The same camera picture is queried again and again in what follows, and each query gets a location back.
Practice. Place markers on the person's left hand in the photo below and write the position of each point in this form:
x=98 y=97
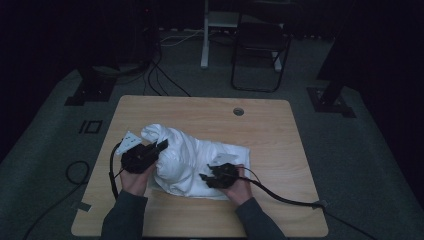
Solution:
x=135 y=183

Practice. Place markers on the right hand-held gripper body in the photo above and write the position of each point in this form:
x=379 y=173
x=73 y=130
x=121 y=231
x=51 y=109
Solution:
x=225 y=175

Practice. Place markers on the grey tape piece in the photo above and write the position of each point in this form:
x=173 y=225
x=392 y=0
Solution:
x=84 y=206

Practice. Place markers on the dark equipment tower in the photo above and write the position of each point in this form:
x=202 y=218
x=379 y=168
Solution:
x=145 y=33

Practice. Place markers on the white skirt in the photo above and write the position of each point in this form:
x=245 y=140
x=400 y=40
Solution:
x=186 y=160

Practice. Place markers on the black folding chair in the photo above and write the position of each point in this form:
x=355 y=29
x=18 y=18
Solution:
x=260 y=40

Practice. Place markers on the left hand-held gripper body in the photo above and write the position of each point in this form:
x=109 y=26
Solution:
x=136 y=160

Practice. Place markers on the person's right hand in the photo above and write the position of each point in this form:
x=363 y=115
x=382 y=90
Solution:
x=240 y=191

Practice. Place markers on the black stand base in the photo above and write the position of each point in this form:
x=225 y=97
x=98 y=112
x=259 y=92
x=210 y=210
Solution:
x=330 y=103
x=91 y=90

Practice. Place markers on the white metal desk frame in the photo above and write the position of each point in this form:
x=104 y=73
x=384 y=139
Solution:
x=204 y=40

